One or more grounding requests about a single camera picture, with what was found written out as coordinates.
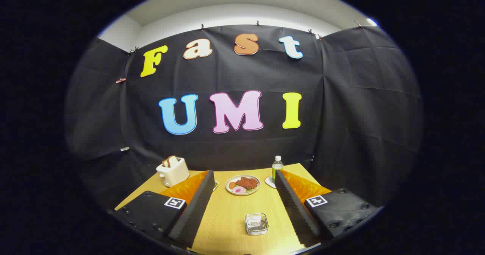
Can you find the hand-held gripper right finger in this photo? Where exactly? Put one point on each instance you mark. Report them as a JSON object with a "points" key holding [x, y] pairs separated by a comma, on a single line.
{"points": [[299, 213]]}

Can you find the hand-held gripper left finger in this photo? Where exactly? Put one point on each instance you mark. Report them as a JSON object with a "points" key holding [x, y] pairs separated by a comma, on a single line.
{"points": [[189, 213]]}

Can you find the white compartment tray with beans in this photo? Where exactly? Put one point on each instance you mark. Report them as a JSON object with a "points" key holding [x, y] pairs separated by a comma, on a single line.
{"points": [[216, 185]]}

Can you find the white toaster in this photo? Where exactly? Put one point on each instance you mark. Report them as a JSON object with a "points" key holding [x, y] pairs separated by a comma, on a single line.
{"points": [[175, 173]]}

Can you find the white square coaster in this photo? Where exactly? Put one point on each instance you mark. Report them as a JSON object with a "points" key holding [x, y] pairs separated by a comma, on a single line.
{"points": [[269, 182]]}

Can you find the small metal basket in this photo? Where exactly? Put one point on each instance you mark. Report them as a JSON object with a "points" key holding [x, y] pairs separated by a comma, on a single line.
{"points": [[256, 224]]}

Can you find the green label water bottle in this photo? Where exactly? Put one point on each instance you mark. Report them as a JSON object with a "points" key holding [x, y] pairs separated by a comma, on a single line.
{"points": [[277, 168]]}

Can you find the orange carrot piece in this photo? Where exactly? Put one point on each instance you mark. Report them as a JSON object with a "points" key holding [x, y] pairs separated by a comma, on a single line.
{"points": [[232, 185]]}

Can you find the white food plate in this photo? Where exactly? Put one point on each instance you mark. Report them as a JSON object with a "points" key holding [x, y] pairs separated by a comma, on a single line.
{"points": [[250, 191]]}

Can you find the pink round food slice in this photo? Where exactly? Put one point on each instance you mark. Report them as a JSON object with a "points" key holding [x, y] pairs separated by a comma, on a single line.
{"points": [[239, 190]]}

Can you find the toast slices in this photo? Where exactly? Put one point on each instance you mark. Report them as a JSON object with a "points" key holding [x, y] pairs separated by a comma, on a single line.
{"points": [[170, 161]]}

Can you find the brown meat pieces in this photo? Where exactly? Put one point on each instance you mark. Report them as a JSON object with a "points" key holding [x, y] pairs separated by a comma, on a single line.
{"points": [[247, 182]]}

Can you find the black backdrop cloth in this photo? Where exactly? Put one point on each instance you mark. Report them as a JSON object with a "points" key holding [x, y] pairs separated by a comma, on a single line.
{"points": [[348, 96]]}

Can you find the red cloth clip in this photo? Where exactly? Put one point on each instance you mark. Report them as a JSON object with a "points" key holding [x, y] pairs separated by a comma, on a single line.
{"points": [[120, 80]]}

